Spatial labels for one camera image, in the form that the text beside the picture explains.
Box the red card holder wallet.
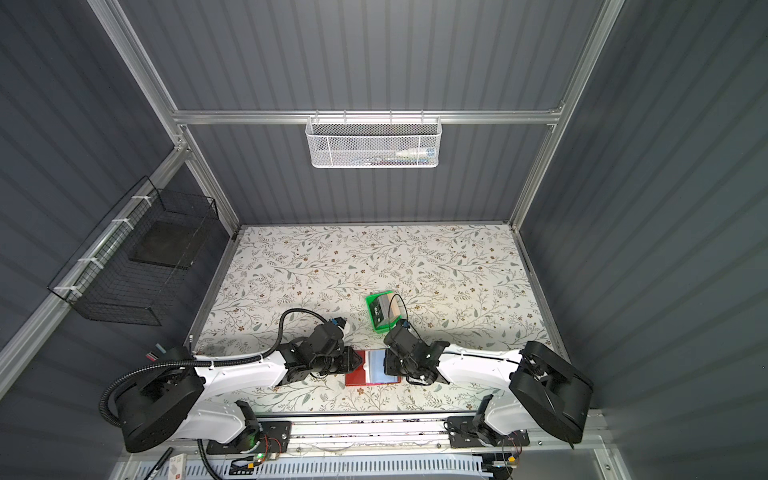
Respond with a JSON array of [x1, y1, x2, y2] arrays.
[[345, 349, 401, 387]]

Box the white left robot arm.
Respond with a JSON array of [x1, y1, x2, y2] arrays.
[[113, 318, 363, 453]]

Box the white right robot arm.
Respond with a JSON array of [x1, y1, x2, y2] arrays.
[[384, 321, 594, 446]]

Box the stack of cards in tray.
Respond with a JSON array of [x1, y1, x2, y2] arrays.
[[370, 292, 401, 324]]

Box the green card tray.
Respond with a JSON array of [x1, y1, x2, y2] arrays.
[[365, 291, 404, 333]]

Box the white tube in basket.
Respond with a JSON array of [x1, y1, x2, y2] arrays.
[[395, 147, 438, 161]]

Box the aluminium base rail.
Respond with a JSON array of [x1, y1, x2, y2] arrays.
[[179, 412, 592, 457]]

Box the white slotted cable duct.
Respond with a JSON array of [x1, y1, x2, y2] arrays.
[[210, 454, 493, 479]]

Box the white wire mesh basket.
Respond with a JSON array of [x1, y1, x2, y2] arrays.
[[305, 119, 443, 169]]

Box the black wire basket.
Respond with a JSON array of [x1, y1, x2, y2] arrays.
[[48, 178, 219, 326]]

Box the black corrugated cable conduit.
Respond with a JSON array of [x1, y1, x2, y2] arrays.
[[98, 307, 330, 428]]

